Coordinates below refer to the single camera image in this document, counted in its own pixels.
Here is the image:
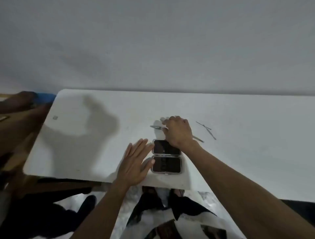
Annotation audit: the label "blue object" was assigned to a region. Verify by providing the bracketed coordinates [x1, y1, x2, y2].
[33, 93, 57, 105]

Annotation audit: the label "brown wooden furniture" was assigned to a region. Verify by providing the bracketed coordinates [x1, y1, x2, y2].
[0, 92, 55, 197]

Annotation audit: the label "silver metal tweezers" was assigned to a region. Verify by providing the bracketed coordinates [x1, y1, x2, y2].
[150, 126, 205, 143]

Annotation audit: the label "person's right forearm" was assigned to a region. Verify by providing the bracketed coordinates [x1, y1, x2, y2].
[181, 144, 315, 239]

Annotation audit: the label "black and white patterned garment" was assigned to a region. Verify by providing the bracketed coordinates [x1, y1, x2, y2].
[125, 187, 246, 239]

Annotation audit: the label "thin metal pick tool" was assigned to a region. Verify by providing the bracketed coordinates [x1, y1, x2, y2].
[202, 125, 217, 141]

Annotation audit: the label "black smartphone in clear case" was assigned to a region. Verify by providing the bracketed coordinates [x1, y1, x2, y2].
[150, 155, 183, 175]
[152, 139, 182, 156]

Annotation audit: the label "person's left forearm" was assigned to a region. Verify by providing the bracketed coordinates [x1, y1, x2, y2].
[70, 181, 143, 239]

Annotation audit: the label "person's left hand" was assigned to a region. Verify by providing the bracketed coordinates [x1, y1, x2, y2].
[114, 139, 156, 187]

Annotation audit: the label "person's right hand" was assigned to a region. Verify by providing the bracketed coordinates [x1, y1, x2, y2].
[161, 115, 201, 151]

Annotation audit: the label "black cloth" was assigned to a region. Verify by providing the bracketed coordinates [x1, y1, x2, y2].
[0, 192, 97, 239]

